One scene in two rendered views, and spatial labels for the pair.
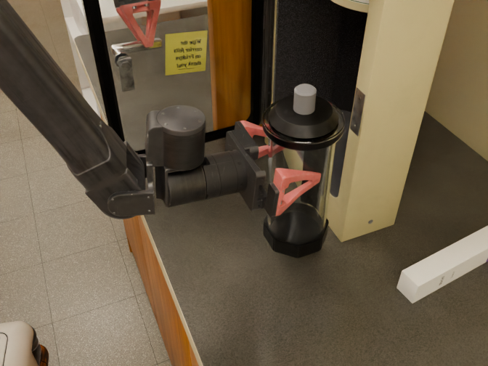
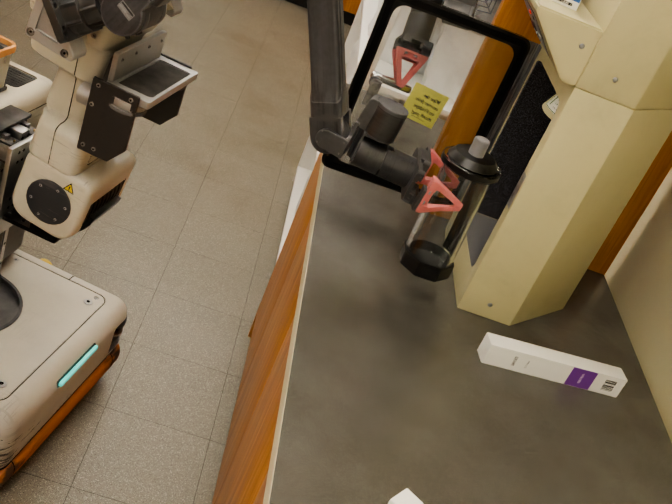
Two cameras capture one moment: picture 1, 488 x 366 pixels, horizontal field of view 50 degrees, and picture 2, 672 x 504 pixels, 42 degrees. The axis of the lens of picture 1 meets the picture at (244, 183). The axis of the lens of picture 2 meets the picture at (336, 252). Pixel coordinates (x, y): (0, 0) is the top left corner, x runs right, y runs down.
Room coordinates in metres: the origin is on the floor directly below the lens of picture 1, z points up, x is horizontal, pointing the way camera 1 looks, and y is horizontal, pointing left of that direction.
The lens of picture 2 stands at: (-0.87, -0.29, 1.76)
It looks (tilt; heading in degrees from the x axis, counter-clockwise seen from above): 29 degrees down; 15
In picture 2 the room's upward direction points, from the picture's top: 23 degrees clockwise
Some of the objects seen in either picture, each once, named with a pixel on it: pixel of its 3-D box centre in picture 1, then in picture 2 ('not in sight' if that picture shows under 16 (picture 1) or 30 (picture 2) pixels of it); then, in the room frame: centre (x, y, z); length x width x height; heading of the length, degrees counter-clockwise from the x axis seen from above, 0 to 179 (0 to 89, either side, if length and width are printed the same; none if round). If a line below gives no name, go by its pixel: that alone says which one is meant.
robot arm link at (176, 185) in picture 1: (181, 178); (370, 151); (0.51, 0.08, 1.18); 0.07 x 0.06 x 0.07; 113
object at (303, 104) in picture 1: (303, 110); (475, 155); (0.57, -0.08, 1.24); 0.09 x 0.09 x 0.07
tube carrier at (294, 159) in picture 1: (299, 178); (448, 212); (0.57, -0.08, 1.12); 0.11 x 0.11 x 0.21
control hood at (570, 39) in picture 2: not in sight; (542, 20); (0.74, -0.05, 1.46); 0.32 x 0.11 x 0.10; 23
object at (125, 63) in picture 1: (125, 73); (371, 92); (0.77, 0.20, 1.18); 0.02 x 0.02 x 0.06; 25
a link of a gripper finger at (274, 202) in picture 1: (285, 178); (437, 193); (0.53, -0.05, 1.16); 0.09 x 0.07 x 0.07; 113
